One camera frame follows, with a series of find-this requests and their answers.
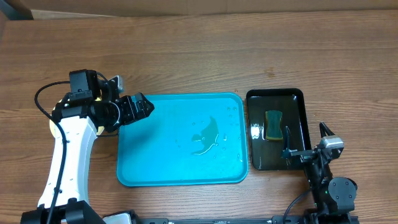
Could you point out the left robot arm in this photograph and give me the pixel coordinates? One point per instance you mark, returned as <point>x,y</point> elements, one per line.
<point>65,198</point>

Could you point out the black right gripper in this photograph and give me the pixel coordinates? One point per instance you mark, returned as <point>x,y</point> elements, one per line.
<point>305,155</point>

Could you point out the blue plastic tray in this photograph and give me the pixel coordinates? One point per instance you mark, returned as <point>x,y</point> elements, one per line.
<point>189,139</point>

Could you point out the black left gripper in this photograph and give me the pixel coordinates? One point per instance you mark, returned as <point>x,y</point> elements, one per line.
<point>132,116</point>

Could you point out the black water tray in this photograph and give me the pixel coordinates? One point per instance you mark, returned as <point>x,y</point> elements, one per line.
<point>265,154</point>

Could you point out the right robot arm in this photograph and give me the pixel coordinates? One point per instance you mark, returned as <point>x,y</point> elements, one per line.
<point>333,196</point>

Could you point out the green and yellow sponge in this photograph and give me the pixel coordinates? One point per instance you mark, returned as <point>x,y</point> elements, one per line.
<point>273,125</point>

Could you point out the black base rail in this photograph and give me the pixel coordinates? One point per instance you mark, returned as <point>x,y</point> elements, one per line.
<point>217,221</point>

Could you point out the yellow-green plate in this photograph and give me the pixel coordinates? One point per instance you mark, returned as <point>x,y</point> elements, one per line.
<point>52,129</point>

